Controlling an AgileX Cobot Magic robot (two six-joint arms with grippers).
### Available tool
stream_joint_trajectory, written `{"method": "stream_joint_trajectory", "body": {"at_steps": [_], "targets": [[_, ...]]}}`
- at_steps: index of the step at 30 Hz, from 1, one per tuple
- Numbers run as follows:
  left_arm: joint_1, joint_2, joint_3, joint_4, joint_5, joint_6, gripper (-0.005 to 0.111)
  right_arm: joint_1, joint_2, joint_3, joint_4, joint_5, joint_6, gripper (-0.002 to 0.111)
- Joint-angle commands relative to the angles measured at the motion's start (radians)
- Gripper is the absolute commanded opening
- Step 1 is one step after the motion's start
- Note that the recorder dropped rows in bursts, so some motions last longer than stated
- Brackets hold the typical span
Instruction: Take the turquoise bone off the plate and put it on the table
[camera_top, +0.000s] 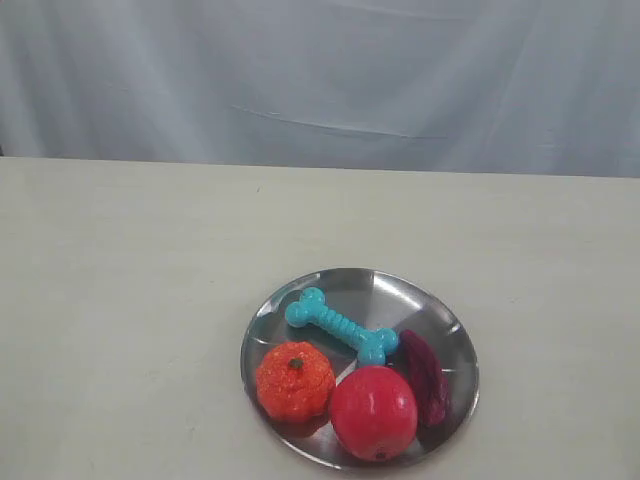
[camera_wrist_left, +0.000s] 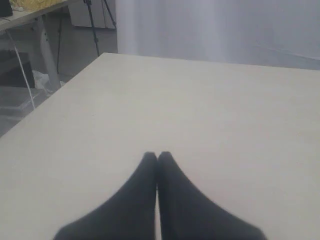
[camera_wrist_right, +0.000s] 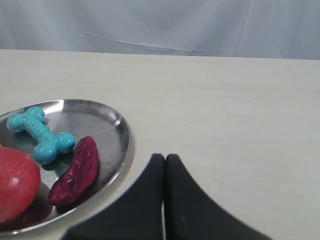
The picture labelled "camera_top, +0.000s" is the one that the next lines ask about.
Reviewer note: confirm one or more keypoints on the teal toy bone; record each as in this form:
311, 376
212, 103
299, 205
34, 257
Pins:
372, 347

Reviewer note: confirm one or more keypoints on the round stainless steel plate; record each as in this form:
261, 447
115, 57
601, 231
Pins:
374, 299

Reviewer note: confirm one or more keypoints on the orange toy pumpkin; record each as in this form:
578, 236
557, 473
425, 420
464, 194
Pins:
294, 382

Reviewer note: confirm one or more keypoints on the dark purple toy pepper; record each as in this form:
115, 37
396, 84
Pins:
426, 378

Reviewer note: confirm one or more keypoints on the red toy apple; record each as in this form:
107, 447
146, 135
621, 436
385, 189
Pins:
373, 413

